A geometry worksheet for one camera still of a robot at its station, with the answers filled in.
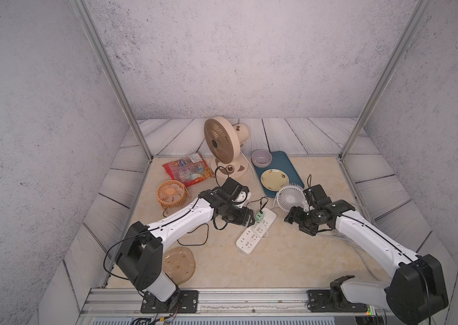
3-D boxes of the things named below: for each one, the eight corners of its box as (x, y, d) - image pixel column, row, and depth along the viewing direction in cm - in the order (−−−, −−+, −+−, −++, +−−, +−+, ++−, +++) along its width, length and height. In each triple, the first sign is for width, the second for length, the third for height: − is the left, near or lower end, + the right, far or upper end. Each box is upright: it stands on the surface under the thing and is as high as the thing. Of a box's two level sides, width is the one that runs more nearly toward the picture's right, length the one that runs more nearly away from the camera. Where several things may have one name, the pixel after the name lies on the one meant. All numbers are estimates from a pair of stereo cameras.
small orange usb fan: (160, 211, 100) (154, 200, 93) (165, 191, 108) (160, 180, 100) (187, 211, 100) (183, 200, 93) (190, 191, 108) (187, 180, 100)
